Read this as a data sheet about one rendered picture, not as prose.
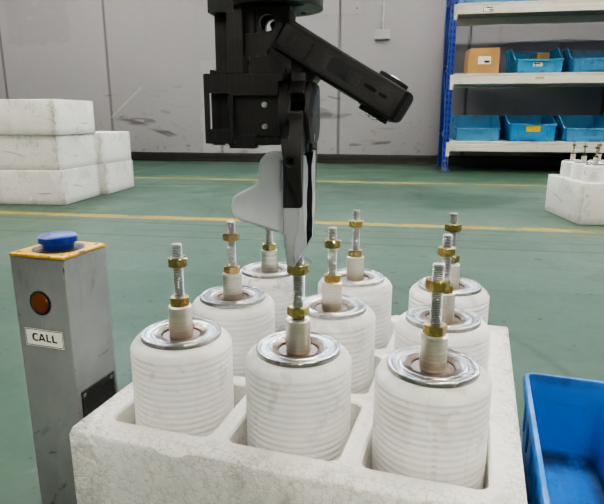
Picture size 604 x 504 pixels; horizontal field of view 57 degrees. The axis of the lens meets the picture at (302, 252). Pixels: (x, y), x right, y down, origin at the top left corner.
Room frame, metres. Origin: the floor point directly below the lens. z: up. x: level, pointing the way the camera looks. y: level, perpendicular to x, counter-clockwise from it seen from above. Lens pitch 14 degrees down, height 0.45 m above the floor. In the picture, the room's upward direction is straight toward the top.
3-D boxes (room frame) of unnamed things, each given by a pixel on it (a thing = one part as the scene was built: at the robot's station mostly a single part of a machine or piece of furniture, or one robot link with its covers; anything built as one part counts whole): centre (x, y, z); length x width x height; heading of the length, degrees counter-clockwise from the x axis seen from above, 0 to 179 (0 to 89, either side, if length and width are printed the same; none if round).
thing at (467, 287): (0.65, -0.18, 0.25); 0.08 x 0.08 x 0.01
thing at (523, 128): (4.84, -1.91, 0.36); 0.50 x 0.38 x 0.21; 171
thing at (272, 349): (0.46, 0.00, 0.25); 0.08 x 0.08 x 0.01
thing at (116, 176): (3.53, 1.33, 0.09); 0.39 x 0.39 x 0.18; 83
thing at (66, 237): (0.59, 0.27, 0.32); 0.04 x 0.04 x 0.02
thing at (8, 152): (3.13, 1.42, 0.27); 0.39 x 0.39 x 0.18; 81
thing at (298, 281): (0.46, 0.00, 0.31); 0.01 x 0.01 x 0.08
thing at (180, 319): (0.50, 0.12, 0.26); 0.02 x 0.02 x 0.03
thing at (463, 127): (4.94, -1.49, 0.36); 0.50 x 0.38 x 0.21; 171
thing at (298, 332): (0.46, 0.00, 0.26); 0.02 x 0.02 x 0.03
